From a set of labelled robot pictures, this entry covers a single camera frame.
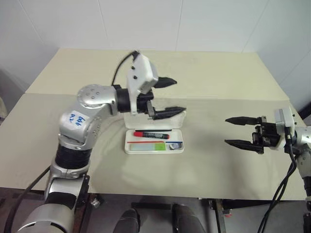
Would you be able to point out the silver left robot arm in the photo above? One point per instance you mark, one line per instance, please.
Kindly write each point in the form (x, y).
(77, 121)

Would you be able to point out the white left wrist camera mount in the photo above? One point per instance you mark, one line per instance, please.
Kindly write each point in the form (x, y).
(142, 70)

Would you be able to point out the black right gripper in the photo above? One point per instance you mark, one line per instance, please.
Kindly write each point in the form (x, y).
(267, 134)

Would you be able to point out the small metal clamp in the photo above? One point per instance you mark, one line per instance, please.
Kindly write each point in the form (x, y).
(95, 202)

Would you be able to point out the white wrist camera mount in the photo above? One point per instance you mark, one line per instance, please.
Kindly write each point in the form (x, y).
(142, 70)
(284, 119)

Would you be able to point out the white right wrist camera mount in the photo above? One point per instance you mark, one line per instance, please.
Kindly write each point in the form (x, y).
(284, 119)

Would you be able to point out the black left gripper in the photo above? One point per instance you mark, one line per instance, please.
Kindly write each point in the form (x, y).
(143, 103)

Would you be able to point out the black flat bar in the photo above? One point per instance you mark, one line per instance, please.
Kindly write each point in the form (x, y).
(150, 205)

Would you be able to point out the black metal table frame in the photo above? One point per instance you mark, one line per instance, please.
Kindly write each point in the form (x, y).
(219, 213)

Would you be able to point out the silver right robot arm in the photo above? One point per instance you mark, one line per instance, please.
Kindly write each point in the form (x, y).
(305, 138)

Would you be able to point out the dark rounded shape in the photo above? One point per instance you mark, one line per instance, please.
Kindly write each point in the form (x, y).
(127, 222)
(188, 218)

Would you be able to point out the black marker with red cap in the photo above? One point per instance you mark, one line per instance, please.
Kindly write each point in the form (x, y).
(150, 135)

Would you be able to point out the white plastic case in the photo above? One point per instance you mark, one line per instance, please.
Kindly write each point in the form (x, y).
(175, 139)

